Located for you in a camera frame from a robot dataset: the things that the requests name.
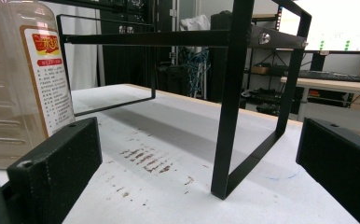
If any black metal shelf rack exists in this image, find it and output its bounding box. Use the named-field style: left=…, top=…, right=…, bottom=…
left=56, top=0, right=312, bottom=201

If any clear plastic bottle with label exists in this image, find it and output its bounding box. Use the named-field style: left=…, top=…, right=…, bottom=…
left=0, top=0, right=76, bottom=170

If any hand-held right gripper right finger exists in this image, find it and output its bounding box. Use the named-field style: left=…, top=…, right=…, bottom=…
left=295, top=117, right=360, bottom=224

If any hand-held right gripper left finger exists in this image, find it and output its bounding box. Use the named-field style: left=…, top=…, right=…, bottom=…
left=7, top=117, right=104, bottom=224

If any black equipment cabinet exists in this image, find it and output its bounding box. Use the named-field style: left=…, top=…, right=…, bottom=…
left=99, top=0, right=158, bottom=88

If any black metal storage shelf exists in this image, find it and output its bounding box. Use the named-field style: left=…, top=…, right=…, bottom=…
left=242, top=12, right=298, bottom=115

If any blue cables bundle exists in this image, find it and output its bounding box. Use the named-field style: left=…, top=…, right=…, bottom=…
left=178, top=47, right=211, bottom=99

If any computer monitor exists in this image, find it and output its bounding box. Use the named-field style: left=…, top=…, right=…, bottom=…
left=279, top=0, right=360, bottom=53

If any wooden desk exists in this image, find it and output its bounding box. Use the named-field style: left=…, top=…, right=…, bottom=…
left=280, top=76, right=360, bottom=123

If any black keyboard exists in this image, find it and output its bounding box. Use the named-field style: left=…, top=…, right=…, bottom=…
left=298, top=70, right=360, bottom=84

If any white curtain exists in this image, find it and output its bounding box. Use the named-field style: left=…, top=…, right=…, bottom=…
left=41, top=1, right=105, bottom=91

